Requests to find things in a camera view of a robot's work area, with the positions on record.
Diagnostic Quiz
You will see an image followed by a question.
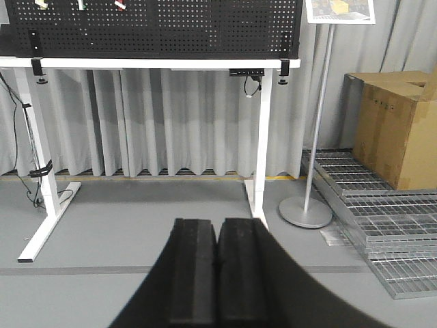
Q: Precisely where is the steel floor grating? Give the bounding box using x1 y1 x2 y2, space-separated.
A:
313 150 436 250
363 244 436 299

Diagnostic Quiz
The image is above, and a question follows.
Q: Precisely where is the upper steel floor grating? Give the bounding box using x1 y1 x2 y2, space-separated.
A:
313 150 436 250

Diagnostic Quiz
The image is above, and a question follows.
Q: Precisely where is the black desk control box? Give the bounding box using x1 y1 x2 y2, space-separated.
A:
229 68 265 77

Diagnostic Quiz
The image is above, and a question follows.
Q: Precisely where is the black pegboard clamp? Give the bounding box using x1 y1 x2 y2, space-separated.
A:
28 29 48 85
277 31 292 85

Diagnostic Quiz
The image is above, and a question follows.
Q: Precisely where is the lower steel floor grating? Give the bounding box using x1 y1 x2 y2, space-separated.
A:
363 244 436 299

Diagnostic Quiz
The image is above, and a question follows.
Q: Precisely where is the green toggle switch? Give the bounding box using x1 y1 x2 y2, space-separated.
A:
77 0 85 11

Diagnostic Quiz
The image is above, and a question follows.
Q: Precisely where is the black left pegboard clamp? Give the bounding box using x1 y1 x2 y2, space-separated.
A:
28 29 48 85

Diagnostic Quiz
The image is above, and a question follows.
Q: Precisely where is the red toggle switch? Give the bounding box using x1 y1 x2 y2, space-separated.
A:
114 0 126 11

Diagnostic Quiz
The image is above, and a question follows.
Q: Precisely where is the yellow toggle switch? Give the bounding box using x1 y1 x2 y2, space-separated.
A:
34 0 48 10

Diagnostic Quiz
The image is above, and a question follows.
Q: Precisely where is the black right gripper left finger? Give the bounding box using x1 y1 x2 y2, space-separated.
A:
111 218 216 327

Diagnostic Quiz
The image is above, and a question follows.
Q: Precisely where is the black perforated pegboard panel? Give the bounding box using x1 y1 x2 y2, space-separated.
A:
1 1 302 59

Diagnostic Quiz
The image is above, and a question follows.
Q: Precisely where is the black right pegboard clamp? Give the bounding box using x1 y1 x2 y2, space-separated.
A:
277 31 292 85

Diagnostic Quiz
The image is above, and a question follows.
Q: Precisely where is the brown cardboard box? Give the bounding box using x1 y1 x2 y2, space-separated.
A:
347 70 436 191

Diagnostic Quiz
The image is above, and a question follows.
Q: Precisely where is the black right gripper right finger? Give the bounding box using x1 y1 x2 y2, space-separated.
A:
218 218 385 327

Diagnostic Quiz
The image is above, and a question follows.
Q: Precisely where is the grey curtain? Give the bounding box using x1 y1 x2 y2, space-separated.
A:
0 0 437 178

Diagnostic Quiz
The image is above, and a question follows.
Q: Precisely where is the grey sign stand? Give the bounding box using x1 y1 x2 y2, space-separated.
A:
279 1 376 229

